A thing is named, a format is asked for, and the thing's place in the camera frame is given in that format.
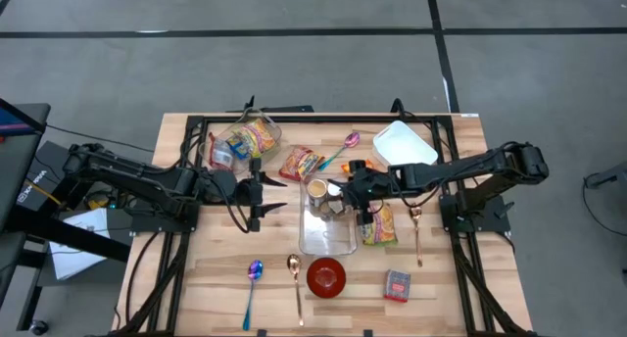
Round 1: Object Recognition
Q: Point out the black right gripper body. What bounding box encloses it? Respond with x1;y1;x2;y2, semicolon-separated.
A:
350;159;393;225

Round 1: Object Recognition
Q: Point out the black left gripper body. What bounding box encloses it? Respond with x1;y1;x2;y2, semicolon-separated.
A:
237;158;264;233

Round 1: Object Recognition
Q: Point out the tan lid can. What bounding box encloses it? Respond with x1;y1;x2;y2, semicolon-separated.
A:
307;178;328;201

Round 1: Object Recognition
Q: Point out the blue ramen packet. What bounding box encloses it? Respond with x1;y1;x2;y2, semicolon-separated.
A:
225;133;254;161

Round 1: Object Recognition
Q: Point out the green pink ramen packet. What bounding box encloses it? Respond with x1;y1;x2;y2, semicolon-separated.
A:
233;119;278;160

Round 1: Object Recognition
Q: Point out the iridescent blue spoon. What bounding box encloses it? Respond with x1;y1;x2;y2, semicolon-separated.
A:
241;261;267;333

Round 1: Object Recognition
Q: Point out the red grey small box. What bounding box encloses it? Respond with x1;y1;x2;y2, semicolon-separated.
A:
382;268;412;304

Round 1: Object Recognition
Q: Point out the orange ramen packet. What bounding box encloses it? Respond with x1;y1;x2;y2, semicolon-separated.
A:
341;159;376;175

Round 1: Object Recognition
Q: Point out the clear plastic bin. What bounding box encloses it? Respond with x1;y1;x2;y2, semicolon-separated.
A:
198;109;284;179
297;174;358;257

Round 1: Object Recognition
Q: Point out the red yellow noodle packet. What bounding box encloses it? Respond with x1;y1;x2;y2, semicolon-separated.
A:
360;202;399;247

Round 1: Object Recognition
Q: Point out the pink teal spoon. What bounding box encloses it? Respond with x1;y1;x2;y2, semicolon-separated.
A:
316;131;362;172

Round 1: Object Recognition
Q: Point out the white plastic bin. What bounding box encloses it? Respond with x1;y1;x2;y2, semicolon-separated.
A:
372;120;440;168

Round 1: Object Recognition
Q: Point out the rose gold spoon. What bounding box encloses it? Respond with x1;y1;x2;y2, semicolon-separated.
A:
409;203;425;268
286;254;306;328

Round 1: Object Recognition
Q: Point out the black bar behind table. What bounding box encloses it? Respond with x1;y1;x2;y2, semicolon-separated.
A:
254;105;314;114

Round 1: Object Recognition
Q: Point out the red black bowl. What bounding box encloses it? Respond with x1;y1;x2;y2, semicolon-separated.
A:
306;257;348;300

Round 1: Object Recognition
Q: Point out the black desk leg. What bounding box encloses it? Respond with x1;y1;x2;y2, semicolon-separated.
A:
0;207;132;328

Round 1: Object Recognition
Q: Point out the white paper sheet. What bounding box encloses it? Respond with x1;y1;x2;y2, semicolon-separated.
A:
48;208;112;282

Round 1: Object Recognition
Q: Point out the black box white lettering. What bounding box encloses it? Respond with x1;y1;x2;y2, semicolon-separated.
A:
17;140;79;212

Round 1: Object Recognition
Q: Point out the grey chair base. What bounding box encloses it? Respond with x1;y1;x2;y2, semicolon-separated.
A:
582;160;627;206

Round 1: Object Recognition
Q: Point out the grey desk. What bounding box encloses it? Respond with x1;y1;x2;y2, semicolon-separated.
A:
0;99;53;304

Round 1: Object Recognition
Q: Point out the blue screen monitor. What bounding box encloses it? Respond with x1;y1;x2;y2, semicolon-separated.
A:
0;97;48;136

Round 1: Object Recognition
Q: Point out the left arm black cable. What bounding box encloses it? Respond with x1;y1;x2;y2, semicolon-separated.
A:
210;177;251;234

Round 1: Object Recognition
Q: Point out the black metal frame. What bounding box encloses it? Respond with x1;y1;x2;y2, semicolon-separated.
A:
105;112;538;337

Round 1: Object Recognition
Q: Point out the thick black cable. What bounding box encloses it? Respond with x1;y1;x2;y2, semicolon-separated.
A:
124;231;163;328

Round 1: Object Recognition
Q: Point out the yellow cable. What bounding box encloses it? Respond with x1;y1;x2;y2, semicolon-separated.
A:
28;182;119;211

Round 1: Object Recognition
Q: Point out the thin black floor cable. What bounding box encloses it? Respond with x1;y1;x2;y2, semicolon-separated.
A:
46;124;156;155

